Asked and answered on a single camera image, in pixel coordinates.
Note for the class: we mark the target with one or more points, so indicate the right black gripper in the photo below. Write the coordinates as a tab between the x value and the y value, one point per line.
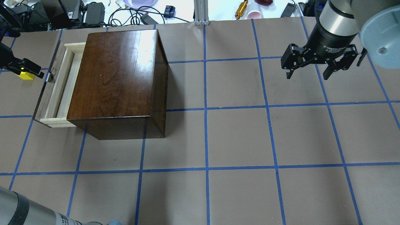
328	41

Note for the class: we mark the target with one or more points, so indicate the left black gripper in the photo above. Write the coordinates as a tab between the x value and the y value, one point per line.
24	66

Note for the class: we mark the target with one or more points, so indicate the yellow block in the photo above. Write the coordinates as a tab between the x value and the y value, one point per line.
26	76

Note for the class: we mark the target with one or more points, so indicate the light wood drawer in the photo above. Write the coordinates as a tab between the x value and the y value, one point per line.
55	97

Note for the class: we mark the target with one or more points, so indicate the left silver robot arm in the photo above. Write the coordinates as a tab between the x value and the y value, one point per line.
18	108

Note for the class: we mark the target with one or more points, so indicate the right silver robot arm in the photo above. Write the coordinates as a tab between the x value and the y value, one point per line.
376	21

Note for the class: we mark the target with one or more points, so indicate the dark wooden drawer cabinet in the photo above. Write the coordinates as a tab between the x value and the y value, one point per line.
121	87

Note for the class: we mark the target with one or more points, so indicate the pink cup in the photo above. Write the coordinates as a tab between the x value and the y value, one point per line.
254	14

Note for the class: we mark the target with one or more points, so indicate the black power adapter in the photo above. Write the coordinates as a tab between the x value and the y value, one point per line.
94	14

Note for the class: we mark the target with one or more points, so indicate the brass cylinder tool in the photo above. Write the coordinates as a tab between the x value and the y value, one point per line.
241	9

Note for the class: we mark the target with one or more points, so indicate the purple plate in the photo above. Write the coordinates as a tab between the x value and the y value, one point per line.
138	3

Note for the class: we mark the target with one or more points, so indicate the aluminium frame post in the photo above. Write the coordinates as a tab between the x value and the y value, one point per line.
201	17

